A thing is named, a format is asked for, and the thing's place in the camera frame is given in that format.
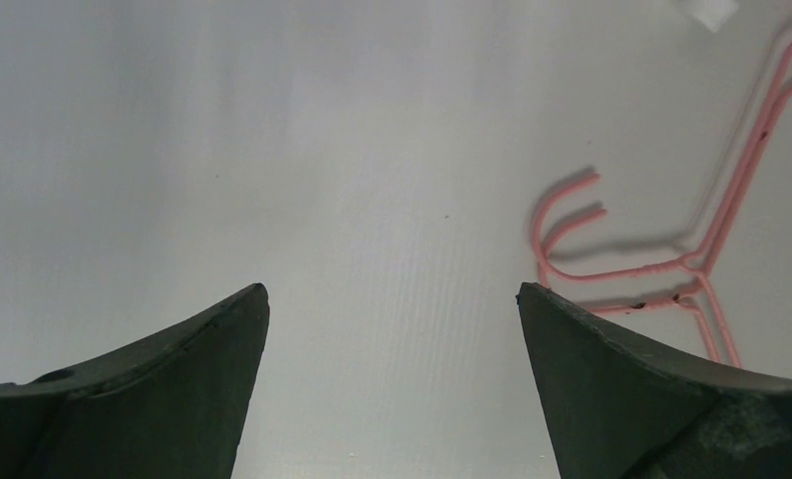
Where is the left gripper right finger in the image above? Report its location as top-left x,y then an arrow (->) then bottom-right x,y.
517,283 -> 792,479

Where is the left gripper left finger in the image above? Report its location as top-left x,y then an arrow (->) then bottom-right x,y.
0,283 -> 269,478

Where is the pink wire hanger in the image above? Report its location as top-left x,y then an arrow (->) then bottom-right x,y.
535,40 -> 792,367

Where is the red wire hanger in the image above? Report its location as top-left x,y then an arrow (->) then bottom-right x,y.
532,205 -> 723,363

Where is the white clothes rack frame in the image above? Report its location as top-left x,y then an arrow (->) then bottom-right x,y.
673,0 -> 739,32

